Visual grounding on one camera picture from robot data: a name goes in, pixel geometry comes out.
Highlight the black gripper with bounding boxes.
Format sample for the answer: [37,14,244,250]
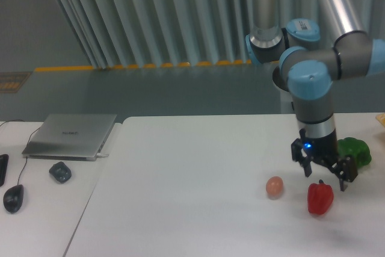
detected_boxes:
[291,129,358,191]

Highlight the red bell pepper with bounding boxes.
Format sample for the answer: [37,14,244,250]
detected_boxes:
[307,179,334,215]

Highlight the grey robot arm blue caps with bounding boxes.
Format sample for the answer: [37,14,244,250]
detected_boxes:
[245,0,384,189]

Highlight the green bell pepper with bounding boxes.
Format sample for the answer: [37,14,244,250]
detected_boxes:
[337,137,372,169]

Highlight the brown egg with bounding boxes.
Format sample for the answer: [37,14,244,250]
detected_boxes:
[265,176,284,199]

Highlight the yellow object at table edge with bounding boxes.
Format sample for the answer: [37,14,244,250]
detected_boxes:
[375,113,385,127]

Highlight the grey pleated curtain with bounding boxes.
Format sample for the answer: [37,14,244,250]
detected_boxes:
[38,0,375,69]

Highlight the black power adapter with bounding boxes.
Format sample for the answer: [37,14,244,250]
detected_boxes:
[49,161,72,184]

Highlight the silver closed laptop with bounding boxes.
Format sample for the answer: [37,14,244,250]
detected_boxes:
[22,114,117,161]

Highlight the black computer mouse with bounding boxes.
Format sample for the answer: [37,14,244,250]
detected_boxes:
[3,184,24,214]

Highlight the black keyboard edge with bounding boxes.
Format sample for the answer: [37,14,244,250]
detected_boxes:
[0,154,9,187]

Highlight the black mouse cable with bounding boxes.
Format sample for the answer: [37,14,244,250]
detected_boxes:
[0,119,43,186]

